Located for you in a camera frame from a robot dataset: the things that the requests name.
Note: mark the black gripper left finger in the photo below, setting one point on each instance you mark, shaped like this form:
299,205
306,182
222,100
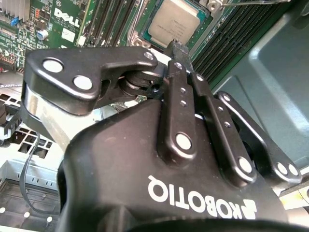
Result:
72,67

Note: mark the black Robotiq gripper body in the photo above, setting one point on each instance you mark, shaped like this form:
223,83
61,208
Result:
116,174

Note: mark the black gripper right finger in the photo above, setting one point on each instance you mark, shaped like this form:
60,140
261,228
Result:
227,135

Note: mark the metal socket cover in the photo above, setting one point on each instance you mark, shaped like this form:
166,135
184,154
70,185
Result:
159,55

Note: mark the silver CPU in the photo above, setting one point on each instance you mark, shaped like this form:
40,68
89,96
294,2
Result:
173,21

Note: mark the metal locking lever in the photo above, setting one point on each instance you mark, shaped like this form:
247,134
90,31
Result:
253,2

